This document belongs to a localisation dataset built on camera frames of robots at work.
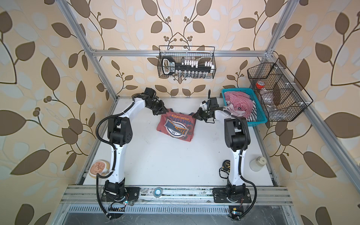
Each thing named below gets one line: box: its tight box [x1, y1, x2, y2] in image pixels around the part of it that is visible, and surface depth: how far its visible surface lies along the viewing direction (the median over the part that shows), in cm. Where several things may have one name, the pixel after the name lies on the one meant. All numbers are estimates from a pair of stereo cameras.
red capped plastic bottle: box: [255, 80, 278, 106], surface depth 80 cm
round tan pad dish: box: [89, 159, 111, 179], surface depth 84 cm
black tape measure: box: [218, 159, 231, 179], surface depth 84 cm
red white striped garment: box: [224, 91, 258, 122], surface depth 107 cm
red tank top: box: [156, 108, 197, 143], surface depth 101 cm
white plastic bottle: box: [249, 156, 267, 173], surface depth 79 cm
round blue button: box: [153, 187, 163, 199], surface depth 77 cm
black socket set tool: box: [162, 56, 215, 79], surface depth 85 cm
